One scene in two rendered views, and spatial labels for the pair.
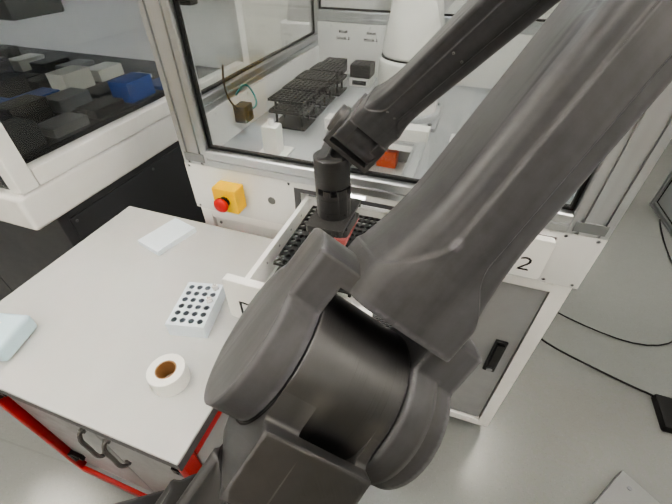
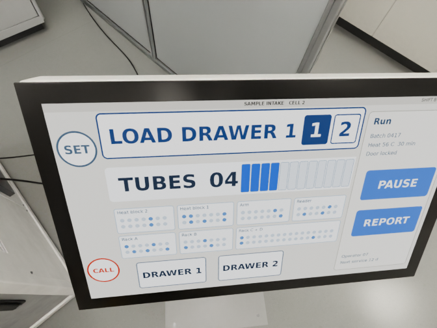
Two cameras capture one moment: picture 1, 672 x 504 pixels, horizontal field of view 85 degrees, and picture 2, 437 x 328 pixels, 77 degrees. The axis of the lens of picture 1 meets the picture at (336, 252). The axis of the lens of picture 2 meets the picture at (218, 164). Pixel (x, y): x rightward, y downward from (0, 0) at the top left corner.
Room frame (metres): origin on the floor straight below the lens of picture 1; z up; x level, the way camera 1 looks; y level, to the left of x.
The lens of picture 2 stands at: (0.14, -0.74, 1.41)
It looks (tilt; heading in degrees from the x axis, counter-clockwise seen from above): 63 degrees down; 289
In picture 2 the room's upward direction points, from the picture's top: 10 degrees clockwise
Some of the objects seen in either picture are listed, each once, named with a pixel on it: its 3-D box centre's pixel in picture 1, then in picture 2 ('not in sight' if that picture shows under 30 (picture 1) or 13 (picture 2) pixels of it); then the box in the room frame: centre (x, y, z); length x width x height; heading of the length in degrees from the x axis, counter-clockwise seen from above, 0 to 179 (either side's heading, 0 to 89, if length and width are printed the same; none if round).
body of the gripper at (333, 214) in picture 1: (333, 202); not in sight; (0.52, 0.00, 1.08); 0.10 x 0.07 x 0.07; 159
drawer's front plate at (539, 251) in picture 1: (478, 245); not in sight; (0.64, -0.33, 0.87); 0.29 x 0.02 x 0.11; 71
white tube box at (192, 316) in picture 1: (197, 308); not in sight; (0.54, 0.31, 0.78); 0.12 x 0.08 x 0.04; 174
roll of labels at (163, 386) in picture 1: (168, 375); not in sight; (0.37, 0.32, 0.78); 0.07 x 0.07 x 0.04
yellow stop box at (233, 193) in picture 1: (228, 197); not in sight; (0.84, 0.29, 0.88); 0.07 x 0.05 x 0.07; 71
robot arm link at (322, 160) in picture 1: (332, 167); not in sight; (0.53, 0.00, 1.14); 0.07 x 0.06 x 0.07; 170
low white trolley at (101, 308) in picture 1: (187, 377); not in sight; (0.60, 0.46, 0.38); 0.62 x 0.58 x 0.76; 71
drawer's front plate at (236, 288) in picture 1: (295, 313); not in sight; (0.45, 0.08, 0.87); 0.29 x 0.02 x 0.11; 71
